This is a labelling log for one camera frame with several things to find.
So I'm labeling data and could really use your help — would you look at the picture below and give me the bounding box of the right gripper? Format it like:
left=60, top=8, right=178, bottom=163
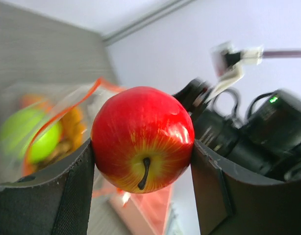
left=173, top=78, right=241, bottom=157

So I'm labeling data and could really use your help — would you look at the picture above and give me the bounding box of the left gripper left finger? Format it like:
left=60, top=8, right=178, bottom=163
left=0, top=140, right=95, bottom=235

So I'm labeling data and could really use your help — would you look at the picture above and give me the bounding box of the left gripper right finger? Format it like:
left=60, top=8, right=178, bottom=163
left=191, top=141, right=301, bottom=235

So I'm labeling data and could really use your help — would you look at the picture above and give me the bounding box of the red fake fruit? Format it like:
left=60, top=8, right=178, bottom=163
left=91, top=87, right=194, bottom=194

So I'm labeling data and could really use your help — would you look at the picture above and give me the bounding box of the clear zip top bag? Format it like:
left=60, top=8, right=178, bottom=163
left=0, top=78, right=172, bottom=235

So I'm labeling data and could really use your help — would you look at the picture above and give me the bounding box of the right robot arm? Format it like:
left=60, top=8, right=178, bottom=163
left=174, top=79, right=301, bottom=181

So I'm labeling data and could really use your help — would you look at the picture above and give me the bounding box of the tan fake longan bunch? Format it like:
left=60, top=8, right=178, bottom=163
left=32, top=140, right=73, bottom=172

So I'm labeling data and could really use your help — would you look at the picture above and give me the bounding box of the green fake apple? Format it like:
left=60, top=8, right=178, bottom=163
left=0, top=108, right=62, bottom=164

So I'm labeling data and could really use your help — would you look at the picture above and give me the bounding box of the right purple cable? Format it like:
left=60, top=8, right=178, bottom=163
left=262, top=49, right=301, bottom=59

